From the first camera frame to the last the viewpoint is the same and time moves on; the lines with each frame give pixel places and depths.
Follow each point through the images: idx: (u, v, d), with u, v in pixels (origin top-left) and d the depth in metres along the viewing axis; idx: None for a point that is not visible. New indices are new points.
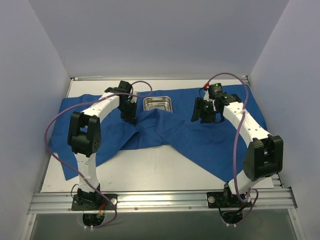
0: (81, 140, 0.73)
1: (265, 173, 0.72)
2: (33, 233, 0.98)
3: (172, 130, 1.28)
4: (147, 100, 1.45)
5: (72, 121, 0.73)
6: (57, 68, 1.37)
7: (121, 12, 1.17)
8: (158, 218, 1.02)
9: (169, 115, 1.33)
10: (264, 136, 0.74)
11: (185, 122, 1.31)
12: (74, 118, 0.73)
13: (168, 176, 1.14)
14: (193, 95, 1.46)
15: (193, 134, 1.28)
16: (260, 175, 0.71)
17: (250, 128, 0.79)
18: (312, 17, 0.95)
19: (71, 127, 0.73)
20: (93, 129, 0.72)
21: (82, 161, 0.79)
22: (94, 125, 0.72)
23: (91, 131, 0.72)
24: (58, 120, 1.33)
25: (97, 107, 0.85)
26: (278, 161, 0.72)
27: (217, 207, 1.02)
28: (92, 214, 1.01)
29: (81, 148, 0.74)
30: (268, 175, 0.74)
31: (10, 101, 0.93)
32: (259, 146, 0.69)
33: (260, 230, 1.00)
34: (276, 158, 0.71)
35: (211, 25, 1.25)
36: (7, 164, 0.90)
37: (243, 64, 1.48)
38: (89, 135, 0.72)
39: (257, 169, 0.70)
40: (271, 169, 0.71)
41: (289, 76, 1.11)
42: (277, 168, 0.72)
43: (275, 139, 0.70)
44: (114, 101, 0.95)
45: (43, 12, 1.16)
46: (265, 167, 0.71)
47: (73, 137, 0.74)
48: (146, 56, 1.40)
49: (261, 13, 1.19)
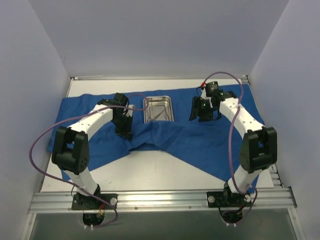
0: (67, 157, 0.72)
1: (261, 165, 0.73)
2: (33, 232, 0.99)
3: (172, 140, 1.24)
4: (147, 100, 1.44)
5: (57, 138, 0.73)
6: (57, 67, 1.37)
7: (121, 11, 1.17)
8: (158, 218, 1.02)
9: (167, 124, 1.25)
10: (258, 128, 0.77)
11: (185, 129, 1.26)
12: (60, 135, 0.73)
13: (167, 176, 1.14)
14: (193, 94, 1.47)
15: (193, 139, 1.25)
16: (256, 166, 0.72)
17: (245, 121, 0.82)
18: (312, 16, 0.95)
19: (56, 143, 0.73)
20: (79, 146, 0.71)
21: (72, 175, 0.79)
22: (80, 141, 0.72)
23: (77, 149, 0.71)
24: (58, 120, 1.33)
25: (87, 121, 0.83)
26: (272, 152, 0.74)
27: (217, 207, 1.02)
28: (92, 214, 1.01)
29: (67, 166, 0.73)
30: (263, 167, 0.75)
31: (10, 101, 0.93)
32: (254, 137, 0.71)
33: (260, 230, 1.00)
34: (271, 149, 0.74)
35: (211, 25, 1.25)
36: (7, 164, 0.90)
37: (243, 63, 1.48)
38: (75, 152, 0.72)
39: (253, 160, 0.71)
40: (266, 160, 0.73)
41: (289, 76, 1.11)
42: (272, 159, 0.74)
43: (268, 130, 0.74)
44: (107, 114, 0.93)
45: (43, 12, 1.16)
46: (260, 158, 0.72)
47: (59, 155, 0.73)
48: (146, 55, 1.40)
49: (261, 12, 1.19)
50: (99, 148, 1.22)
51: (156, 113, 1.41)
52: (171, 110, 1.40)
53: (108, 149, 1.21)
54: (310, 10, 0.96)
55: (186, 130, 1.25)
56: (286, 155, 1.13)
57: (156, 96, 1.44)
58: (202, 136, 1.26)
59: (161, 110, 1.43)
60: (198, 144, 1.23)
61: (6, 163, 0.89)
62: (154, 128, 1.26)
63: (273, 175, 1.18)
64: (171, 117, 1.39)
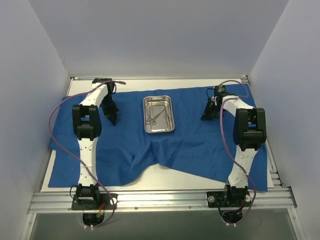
0: (85, 127, 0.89)
1: (251, 139, 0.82)
2: (33, 233, 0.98)
3: (175, 156, 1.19)
4: (147, 100, 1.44)
5: (73, 114, 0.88)
6: (57, 67, 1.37)
7: (121, 11, 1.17)
8: (158, 218, 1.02)
9: (166, 141, 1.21)
10: (249, 108, 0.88)
11: (184, 141, 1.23)
12: (75, 111, 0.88)
13: (168, 177, 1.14)
14: (193, 93, 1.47)
15: (195, 149, 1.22)
16: (246, 138, 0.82)
17: (239, 105, 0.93)
18: (311, 17, 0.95)
19: (74, 119, 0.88)
20: (94, 116, 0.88)
21: (85, 146, 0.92)
22: (93, 112, 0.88)
23: (93, 118, 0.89)
24: (58, 118, 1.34)
25: (92, 97, 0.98)
26: (262, 128, 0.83)
27: (217, 207, 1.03)
28: (92, 214, 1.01)
29: (86, 133, 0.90)
30: (255, 144, 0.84)
31: (10, 101, 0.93)
32: (243, 111, 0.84)
33: (260, 230, 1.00)
34: (260, 126, 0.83)
35: (211, 25, 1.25)
36: (7, 163, 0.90)
37: (243, 63, 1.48)
38: (92, 121, 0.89)
39: (242, 132, 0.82)
40: (254, 134, 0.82)
41: (288, 76, 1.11)
42: (262, 137, 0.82)
43: (258, 110, 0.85)
44: (104, 89, 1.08)
45: (43, 12, 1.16)
46: (249, 133, 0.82)
47: (78, 127, 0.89)
48: (146, 55, 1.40)
49: (260, 13, 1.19)
50: (101, 167, 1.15)
51: (156, 112, 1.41)
52: (171, 111, 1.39)
53: (109, 173, 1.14)
54: (309, 10, 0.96)
55: (186, 142, 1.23)
56: (285, 154, 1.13)
57: (156, 96, 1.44)
58: (202, 145, 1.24)
59: (161, 110, 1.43)
60: (201, 153, 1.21)
61: (7, 163, 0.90)
62: (155, 149, 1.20)
63: (273, 175, 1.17)
64: (170, 116, 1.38)
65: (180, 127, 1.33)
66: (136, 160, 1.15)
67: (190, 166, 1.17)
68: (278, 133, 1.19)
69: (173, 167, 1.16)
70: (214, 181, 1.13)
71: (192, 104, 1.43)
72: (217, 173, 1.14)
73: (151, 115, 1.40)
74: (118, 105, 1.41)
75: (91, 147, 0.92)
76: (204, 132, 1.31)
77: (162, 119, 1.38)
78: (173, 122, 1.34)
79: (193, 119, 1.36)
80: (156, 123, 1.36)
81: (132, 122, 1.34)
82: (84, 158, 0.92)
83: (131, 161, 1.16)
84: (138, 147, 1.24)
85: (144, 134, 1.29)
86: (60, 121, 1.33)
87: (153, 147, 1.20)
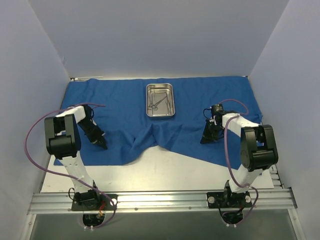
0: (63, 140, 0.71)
1: (261, 161, 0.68)
2: (33, 233, 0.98)
3: (174, 139, 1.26)
4: (150, 87, 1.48)
5: (46, 125, 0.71)
6: (57, 68, 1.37)
7: (121, 12, 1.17)
8: (158, 218, 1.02)
9: (166, 125, 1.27)
10: (254, 125, 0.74)
11: (184, 125, 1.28)
12: (48, 122, 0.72)
13: (168, 176, 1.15)
14: (195, 83, 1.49)
15: (194, 133, 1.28)
16: (255, 160, 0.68)
17: (243, 122, 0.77)
18: (311, 18, 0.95)
19: (47, 132, 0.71)
20: (71, 123, 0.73)
21: (70, 163, 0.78)
22: (71, 119, 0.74)
23: (70, 126, 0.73)
24: (65, 101, 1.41)
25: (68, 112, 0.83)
26: (273, 148, 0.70)
27: (217, 207, 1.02)
28: (92, 214, 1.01)
29: (65, 151, 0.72)
30: (265, 166, 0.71)
31: (10, 101, 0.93)
32: (249, 131, 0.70)
33: (260, 231, 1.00)
34: (270, 144, 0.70)
35: (210, 26, 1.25)
36: (6, 165, 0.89)
37: (243, 64, 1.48)
38: (70, 131, 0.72)
39: (251, 153, 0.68)
40: (265, 155, 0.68)
41: (288, 77, 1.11)
42: (273, 158, 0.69)
43: (265, 127, 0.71)
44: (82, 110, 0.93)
45: (43, 14, 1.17)
46: (259, 155, 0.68)
47: (52, 142, 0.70)
48: (146, 56, 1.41)
49: (260, 14, 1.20)
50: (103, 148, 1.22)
51: (158, 99, 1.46)
52: (172, 97, 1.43)
53: (111, 153, 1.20)
54: (310, 11, 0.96)
55: (186, 126, 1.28)
56: (285, 155, 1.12)
57: (159, 84, 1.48)
58: (201, 130, 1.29)
59: (163, 97, 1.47)
60: (199, 137, 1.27)
61: (6, 164, 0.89)
62: (155, 132, 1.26)
63: (273, 176, 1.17)
64: (171, 103, 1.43)
65: (180, 114, 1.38)
66: (136, 141, 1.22)
67: (188, 148, 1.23)
68: (278, 133, 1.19)
69: (172, 149, 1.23)
70: (211, 163, 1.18)
71: (194, 97, 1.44)
72: (214, 155, 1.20)
73: (153, 101, 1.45)
74: (120, 95, 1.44)
75: (76, 162, 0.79)
76: (203, 117, 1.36)
77: (163, 105, 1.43)
78: (174, 108, 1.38)
79: (193, 106, 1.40)
80: (158, 109, 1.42)
81: (134, 107, 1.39)
82: (73, 172, 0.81)
83: (131, 142, 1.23)
84: (139, 130, 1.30)
85: (146, 118, 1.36)
86: (65, 104, 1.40)
87: (154, 130, 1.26)
